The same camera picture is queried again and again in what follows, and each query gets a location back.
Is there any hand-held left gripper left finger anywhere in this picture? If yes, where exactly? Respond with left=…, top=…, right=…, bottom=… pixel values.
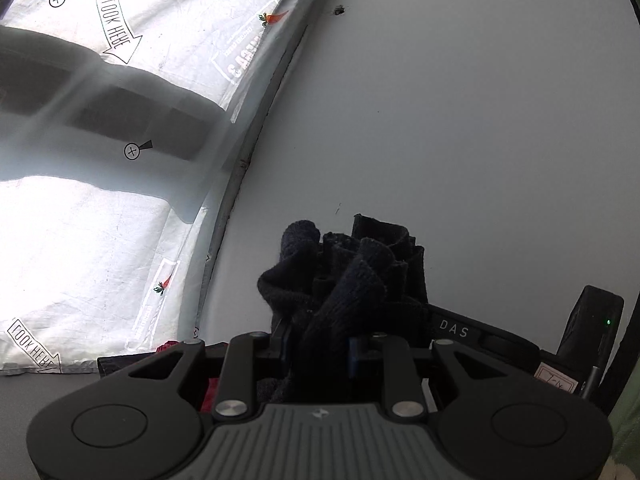
left=127, top=325, right=293, bottom=421

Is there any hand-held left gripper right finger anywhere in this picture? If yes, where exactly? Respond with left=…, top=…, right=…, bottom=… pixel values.
left=348, top=332, right=506, bottom=418

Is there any navy knit garment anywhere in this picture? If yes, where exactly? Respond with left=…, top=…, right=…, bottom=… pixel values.
left=256, top=214, right=435, bottom=405

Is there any red cloth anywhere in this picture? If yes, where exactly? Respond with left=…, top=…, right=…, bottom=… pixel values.
left=154, top=341, right=223, bottom=413

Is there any black cloth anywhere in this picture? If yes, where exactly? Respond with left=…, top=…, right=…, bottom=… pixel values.
left=97, top=354, right=171, bottom=378

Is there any green cloth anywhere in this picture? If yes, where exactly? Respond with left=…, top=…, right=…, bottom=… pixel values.
left=607, top=317, right=640, bottom=480

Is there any printed translucent plastic sheet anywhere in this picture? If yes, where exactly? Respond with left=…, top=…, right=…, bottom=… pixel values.
left=0, top=0, right=326, bottom=376

